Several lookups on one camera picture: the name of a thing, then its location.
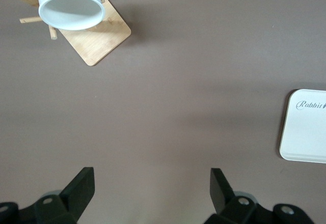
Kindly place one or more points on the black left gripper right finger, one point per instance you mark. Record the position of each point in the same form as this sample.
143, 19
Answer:
219, 193

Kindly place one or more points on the bamboo mug rack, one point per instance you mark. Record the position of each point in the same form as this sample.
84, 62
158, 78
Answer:
102, 40

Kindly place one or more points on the brown table mat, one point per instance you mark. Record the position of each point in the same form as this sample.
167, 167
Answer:
163, 107

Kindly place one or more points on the white rabbit print tray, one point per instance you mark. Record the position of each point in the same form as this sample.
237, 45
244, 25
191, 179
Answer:
308, 132

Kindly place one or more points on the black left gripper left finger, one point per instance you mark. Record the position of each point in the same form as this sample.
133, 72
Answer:
76, 193

